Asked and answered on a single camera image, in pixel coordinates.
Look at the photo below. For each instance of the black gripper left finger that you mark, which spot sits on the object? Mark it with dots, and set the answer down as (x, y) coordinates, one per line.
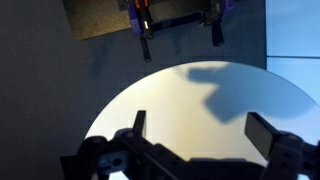
(139, 123)

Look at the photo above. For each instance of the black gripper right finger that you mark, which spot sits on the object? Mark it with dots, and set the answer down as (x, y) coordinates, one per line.
(261, 134)

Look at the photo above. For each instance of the round white table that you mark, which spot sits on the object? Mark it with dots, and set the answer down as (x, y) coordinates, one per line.
(195, 121)

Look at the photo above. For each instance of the blue black clamp left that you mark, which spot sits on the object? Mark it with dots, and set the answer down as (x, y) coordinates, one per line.
(140, 22)

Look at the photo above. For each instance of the blue black clamp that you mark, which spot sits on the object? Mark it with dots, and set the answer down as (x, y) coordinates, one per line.
(212, 16)
(140, 22)

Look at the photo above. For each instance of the dark mat on floor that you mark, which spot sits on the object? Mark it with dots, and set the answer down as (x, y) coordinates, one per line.
(92, 18)

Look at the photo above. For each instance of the blue black clamp right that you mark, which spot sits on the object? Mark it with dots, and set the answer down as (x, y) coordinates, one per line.
(212, 16)

